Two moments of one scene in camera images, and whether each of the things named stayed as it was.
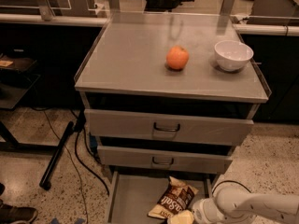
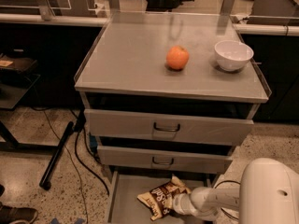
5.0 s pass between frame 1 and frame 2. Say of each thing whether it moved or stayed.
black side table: stayed
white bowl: stayed
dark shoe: stayed
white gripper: moved
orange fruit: stayed
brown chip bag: moved
